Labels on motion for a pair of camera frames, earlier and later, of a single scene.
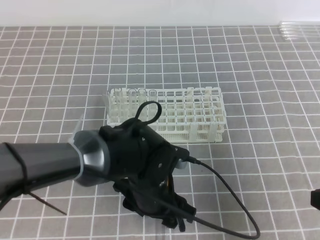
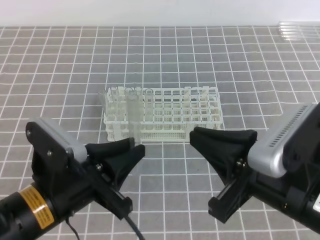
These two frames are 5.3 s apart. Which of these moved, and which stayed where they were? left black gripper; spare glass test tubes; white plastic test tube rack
Moved: left black gripper
Stayed: spare glass test tubes; white plastic test tube rack
